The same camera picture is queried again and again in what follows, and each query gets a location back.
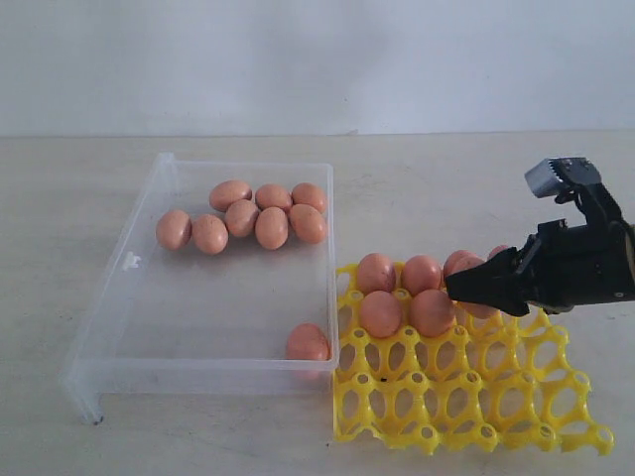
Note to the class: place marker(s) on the brown egg back right corner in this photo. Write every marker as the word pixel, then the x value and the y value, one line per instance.
pixel 310 194

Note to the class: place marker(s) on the yellow plastic egg tray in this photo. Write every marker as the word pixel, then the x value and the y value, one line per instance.
pixel 504 381

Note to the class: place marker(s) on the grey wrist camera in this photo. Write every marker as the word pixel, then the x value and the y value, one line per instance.
pixel 577 180

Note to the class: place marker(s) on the brown egg back top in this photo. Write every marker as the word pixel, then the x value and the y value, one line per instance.
pixel 228 192

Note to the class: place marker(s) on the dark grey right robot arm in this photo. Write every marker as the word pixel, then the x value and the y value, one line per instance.
pixel 557 269

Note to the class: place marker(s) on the clear plastic box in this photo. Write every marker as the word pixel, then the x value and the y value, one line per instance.
pixel 188 323

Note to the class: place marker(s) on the brown egg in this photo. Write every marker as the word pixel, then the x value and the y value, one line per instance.
pixel 308 223
pixel 307 342
pixel 272 228
pixel 460 260
pixel 173 230
pixel 432 313
pixel 240 218
pixel 380 314
pixel 477 310
pixel 209 234
pixel 496 250
pixel 228 192
pixel 375 272
pixel 421 273
pixel 273 195

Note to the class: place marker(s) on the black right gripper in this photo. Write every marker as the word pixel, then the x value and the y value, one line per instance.
pixel 559 267

